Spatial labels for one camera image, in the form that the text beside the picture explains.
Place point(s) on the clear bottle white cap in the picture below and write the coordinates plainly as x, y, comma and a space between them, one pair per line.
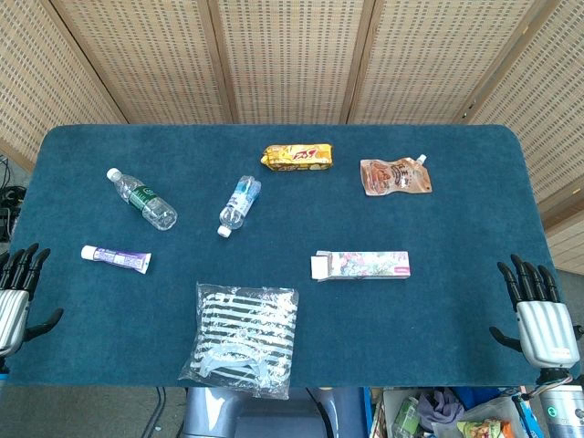
237, 205

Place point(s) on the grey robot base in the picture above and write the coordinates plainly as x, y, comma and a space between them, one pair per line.
274, 420

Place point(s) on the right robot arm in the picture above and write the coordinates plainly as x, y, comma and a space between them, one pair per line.
566, 410

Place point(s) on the purple cloth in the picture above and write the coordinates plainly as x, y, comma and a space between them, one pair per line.
440, 406

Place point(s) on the blue table cloth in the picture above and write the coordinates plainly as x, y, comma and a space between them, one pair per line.
410, 319

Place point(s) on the floral toothpaste box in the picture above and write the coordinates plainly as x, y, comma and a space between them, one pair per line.
369, 264

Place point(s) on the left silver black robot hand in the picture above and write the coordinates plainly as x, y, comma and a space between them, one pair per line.
13, 315

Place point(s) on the clear bottle green cap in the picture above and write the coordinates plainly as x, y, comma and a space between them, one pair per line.
146, 201

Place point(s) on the brown spout pouch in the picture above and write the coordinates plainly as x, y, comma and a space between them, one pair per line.
392, 178

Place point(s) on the green plastic bottle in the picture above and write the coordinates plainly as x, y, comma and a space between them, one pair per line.
405, 417

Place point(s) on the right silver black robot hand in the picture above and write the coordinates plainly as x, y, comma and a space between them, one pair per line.
545, 333

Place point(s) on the purple toothpaste tube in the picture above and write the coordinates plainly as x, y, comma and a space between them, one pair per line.
118, 259

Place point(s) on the green and orange snack package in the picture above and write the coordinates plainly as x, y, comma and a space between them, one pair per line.
483, 430

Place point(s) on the bamboo folding screen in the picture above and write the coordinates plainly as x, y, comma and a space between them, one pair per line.
292, 59

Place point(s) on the striped shirt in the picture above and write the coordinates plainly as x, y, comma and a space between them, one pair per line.
242, 337

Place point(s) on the yellow biscuit pack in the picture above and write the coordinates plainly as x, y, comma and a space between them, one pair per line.
296, 157

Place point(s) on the blue carton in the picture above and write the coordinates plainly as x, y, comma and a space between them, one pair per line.
529, 415

